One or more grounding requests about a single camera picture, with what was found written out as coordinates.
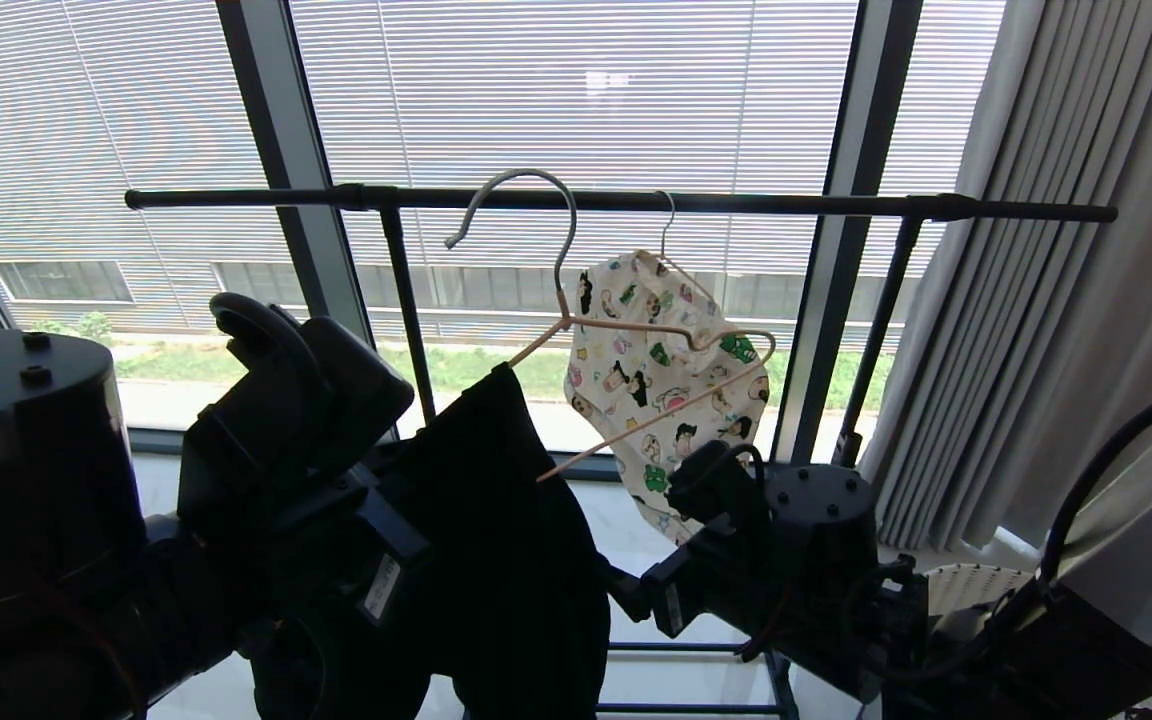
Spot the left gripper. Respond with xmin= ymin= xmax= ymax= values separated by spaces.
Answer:
xmin=271 ymin=468 xmax=432 ymax=629

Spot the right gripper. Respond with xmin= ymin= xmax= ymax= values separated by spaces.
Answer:
xmin=641 ymin=530 xmax=777 ymax=639

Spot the black garment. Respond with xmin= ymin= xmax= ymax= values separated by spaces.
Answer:
xmin=376 ymin=362 xmax=612 ymax=720

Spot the cream printed garment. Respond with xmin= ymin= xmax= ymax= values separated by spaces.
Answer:
xmin=564 ymin=250 xmax=772 ymax=546

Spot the pink clothes hanger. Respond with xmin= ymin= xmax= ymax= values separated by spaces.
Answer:
xmin=651 ymin=190 xmax=727 ymax=311
xmin=444 ymin=168 xmax=777 ymax=483

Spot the white laundry basket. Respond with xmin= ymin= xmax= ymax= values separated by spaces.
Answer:
xmin=921 ymin=563 xmax=1037 ymax=616

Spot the black clothes rack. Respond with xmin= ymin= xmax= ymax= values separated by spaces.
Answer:
xmin=124 ymin=183 xmax=1119 ymax=720

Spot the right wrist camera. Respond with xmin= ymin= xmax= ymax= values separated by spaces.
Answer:
xmin=666 ymin=440 xmax=772 ymax=536

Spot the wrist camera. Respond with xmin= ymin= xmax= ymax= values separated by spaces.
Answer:
xmin=176 ymin=293 xmax=415 ymax=541
xmin=666 ymin=440 xmax=772 ymax=536

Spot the black cable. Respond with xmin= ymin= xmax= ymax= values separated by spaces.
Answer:
xmin=1039 ymin=372 xmax=1152 ymax=586
xmin=726 ymin=443 xmax=769 ymax=501
xmin=209 ymin=292 xmax=327 ymax=401

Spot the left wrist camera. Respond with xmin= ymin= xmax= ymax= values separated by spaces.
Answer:
xmin=176 ymin=293 xmax=415 ymax=541

